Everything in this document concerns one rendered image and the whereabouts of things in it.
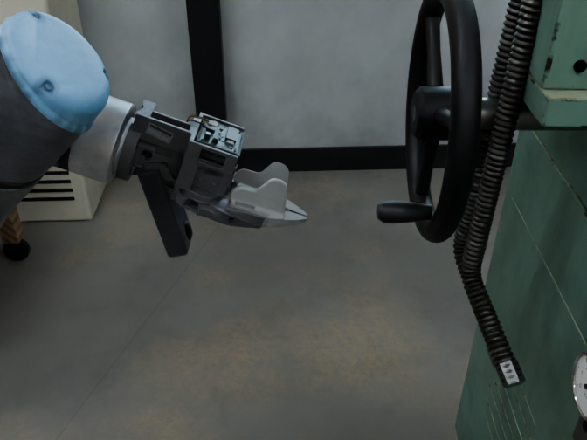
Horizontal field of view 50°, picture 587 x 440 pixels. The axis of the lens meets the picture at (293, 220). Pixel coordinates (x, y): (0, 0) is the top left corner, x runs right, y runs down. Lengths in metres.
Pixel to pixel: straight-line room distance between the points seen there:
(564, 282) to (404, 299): 0.90
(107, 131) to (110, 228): 1.37
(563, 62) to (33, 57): 0.46
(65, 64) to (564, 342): 0.64
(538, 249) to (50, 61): 0.67
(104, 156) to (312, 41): 1.47
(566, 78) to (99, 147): 0.46
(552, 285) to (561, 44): 0.35
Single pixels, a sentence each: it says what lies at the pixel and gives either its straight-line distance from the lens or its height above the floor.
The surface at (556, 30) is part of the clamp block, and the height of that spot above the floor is 0.93.
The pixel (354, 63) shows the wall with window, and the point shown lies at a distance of 2.11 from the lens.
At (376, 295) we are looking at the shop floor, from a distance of 1.71.
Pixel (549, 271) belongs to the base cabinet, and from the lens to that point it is 0.90.
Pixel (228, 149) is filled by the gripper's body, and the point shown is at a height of 0.80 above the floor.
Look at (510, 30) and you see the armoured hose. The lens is 0.73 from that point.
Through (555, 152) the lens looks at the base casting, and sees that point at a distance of 0.88.
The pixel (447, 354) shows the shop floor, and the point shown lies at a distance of 1.58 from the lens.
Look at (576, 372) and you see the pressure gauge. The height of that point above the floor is 0.65.
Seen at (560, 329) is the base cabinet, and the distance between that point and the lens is 0.86.
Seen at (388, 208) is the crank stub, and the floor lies 0.74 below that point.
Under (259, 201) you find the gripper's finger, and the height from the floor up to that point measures 0.74.
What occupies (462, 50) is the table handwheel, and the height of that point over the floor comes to 0.92.
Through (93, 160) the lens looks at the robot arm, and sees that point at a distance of 0.67.
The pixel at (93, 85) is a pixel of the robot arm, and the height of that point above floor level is 0.92.
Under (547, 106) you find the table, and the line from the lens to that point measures 0.65.
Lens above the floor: 1.11
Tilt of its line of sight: 34 degrees down
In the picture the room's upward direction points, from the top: straight up
